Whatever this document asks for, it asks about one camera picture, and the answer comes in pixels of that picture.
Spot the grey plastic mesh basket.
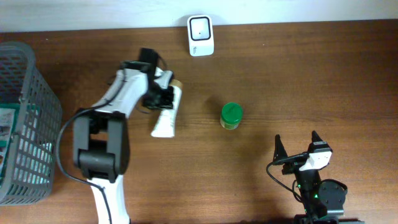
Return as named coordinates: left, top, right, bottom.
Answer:
left=1, top=42, right=62, bottom=206

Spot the white tube with tan cap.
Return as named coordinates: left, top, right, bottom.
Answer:
left=151, top=80, right=183, bottom=138

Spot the green lid jar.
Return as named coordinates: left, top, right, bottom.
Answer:
left=220, top=102, right=243, bottom=130

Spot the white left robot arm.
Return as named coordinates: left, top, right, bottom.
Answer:
left=73, top=61, right=183, bottom=223

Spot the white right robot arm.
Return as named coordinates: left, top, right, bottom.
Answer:
left=266, top=131, right=363, bottom=224

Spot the white barcode scanner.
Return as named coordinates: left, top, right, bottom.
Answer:
left=187, top=15, right=215, bottom=57

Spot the green white package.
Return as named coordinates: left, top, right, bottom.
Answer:
left=1, top=103, right=20, bottom=186

